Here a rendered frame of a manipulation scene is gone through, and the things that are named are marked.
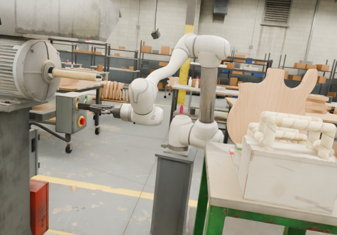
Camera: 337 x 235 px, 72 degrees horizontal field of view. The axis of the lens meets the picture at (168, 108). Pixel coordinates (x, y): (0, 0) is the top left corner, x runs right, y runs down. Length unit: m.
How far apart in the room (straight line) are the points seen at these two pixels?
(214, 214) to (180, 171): 0.87
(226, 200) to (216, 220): 0.09
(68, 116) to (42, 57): 0.37
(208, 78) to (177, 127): 0.43
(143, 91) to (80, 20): 0.36
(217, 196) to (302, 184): 0.26
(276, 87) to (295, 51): 11.65
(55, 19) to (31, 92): 0.31
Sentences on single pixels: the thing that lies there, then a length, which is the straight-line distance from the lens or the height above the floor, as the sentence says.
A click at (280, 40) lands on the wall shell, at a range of 12.58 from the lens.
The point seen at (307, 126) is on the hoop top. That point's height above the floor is 1.20.
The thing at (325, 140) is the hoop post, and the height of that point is 1.16.
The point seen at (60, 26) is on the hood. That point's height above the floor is 1.42.
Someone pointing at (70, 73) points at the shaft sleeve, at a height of 1.26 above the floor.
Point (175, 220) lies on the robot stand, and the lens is 1.90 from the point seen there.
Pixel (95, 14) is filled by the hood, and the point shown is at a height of 1.47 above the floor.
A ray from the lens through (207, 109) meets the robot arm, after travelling 1.51.
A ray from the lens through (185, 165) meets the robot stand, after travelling 1.67.
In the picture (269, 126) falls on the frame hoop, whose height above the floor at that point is 1.18.
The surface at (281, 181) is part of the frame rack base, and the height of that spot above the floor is 1.01.
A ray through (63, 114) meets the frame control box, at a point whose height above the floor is 1.02.
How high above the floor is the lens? 1.34
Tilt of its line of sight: 11 degrees down
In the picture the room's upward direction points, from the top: 6 degrees clockwise
